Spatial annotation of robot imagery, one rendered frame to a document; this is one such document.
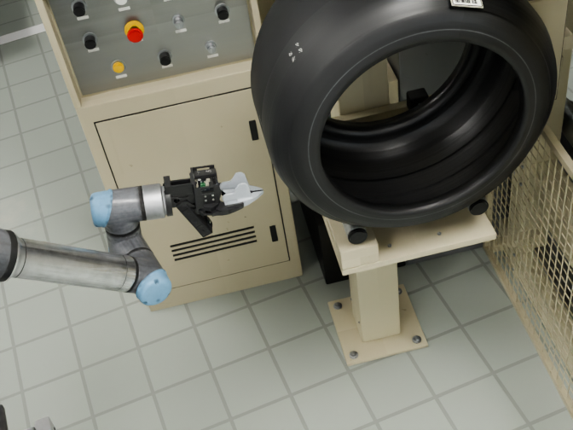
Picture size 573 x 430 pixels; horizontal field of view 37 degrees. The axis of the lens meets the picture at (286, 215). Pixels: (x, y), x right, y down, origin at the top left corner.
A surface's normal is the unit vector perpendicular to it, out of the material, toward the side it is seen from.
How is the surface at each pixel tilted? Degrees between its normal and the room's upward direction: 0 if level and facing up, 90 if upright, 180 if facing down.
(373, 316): 90
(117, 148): 90
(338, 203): 96
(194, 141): 90
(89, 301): 0
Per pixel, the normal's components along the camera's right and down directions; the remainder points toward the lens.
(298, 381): -0.12, -0.70
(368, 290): 0.20, 0.67
